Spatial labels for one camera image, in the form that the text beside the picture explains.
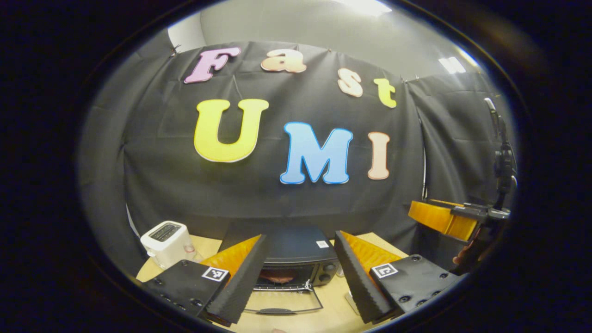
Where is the clear plastic bottle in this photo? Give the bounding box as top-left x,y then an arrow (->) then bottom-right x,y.
184,240 -> 205,263

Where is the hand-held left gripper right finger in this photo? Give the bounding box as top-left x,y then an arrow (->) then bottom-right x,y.
333,230 -> 467,324

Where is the black stand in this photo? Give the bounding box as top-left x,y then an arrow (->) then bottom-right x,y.
483,97 -> 518,210

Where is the white toaster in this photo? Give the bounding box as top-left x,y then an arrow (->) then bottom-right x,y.
140,221 -> 196,270

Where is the red-brown roasted meat piece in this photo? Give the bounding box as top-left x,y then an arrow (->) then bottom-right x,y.
258,270 -> 296,284

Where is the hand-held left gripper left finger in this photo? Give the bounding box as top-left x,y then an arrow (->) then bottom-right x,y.
142,234 -> 269,327

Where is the black electric oven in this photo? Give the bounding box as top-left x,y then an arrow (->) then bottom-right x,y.
218,224 -> 342,316

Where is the black backdrop cloth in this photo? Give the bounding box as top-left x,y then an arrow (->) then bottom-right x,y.
79,30 -> 516,273

